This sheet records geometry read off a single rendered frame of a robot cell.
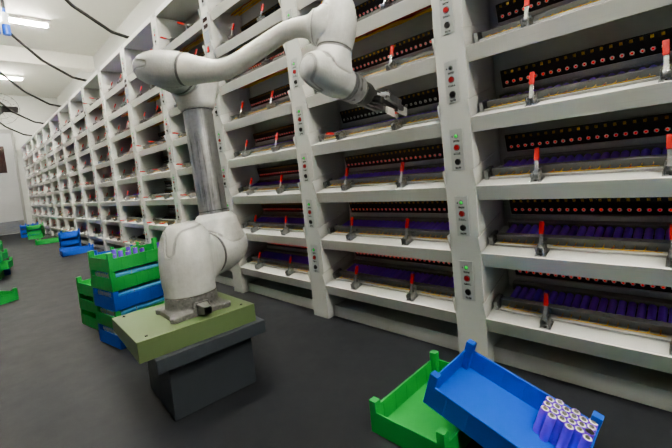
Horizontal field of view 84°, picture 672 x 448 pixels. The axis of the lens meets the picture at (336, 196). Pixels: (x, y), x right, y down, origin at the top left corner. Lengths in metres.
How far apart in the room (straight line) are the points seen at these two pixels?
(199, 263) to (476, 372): 0.83
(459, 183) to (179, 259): 0.86
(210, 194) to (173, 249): 0.27
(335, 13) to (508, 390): 1.07
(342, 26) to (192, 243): 0.76
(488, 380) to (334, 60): 0.92
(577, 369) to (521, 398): 0.23
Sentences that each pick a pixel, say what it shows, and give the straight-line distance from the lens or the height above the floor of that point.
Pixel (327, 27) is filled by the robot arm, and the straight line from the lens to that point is 1.13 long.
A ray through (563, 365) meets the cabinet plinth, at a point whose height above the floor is 0.05.
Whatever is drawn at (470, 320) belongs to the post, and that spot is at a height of 0.14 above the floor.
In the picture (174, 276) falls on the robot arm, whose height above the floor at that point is 0.38.
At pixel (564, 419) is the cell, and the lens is 1.01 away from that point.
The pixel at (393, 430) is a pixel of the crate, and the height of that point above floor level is 0.03.
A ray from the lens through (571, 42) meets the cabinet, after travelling 1.32.
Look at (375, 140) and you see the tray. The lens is 1.36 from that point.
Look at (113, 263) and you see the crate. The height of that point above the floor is 0.36.
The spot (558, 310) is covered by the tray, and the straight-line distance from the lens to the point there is 1.25.
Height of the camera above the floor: 0.64
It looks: 4 degrees down
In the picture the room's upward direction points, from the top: 6 degrees counter-clockwise
